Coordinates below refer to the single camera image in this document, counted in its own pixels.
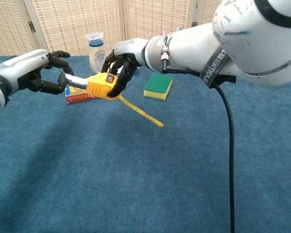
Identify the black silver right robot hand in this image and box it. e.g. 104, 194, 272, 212
101, 38, 148, 98

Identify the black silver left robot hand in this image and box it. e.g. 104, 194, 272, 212
0, 49, 75, 97

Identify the yellow tape measure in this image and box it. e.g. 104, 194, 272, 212
64, 72, 164, 129

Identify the clear bottle with white liquid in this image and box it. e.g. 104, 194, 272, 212
86, 31, 108, 75

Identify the green yellow sponge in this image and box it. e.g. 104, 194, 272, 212
143, 74, 173, 101

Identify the woven folding screen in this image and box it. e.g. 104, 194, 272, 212
0, 0, 224, 59

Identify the orange printed carton box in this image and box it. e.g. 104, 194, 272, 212
65, 84, 97, 104

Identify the blue table cloth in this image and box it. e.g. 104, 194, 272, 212
0, 55, 291, 233

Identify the grey printed velcro strap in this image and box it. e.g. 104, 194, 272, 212
199, 46, 231, 88

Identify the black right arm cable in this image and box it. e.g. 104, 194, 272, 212
161, 62, 235, 233

